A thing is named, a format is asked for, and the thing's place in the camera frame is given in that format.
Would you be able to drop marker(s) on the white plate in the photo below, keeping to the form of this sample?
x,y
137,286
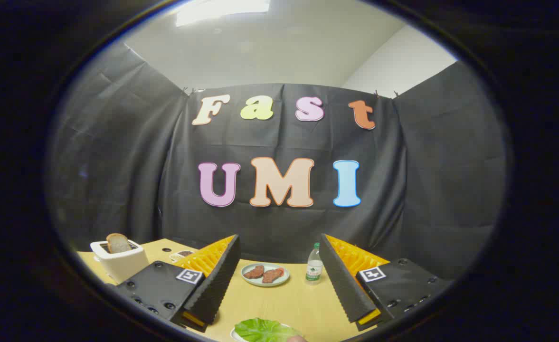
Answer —
x,y
235,336

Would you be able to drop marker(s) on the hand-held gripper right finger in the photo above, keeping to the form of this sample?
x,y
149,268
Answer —
x,y
343,280

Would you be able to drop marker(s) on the cream white toaster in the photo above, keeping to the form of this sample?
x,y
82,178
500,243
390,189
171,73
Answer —
x,y
122,266

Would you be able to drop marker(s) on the toasted bread slice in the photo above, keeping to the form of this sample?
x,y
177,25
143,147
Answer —
x,y
118,243

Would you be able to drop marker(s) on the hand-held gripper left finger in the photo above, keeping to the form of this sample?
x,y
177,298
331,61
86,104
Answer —
x,y
215,280

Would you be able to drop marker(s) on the white divided seasoning tray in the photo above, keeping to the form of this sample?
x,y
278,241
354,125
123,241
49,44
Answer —
x,y
180,255

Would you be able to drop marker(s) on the green lettuce leaf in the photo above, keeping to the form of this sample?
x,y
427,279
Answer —
x,y
265,331

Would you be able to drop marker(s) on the pale green plate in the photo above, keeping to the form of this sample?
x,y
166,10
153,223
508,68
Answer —
x,y
253,282

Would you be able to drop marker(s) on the brown meat patty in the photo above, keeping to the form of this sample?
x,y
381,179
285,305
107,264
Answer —
x,y
273,275
254,272

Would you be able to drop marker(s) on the clear plastic water bottle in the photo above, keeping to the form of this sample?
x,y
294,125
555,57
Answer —
x,y
314,268

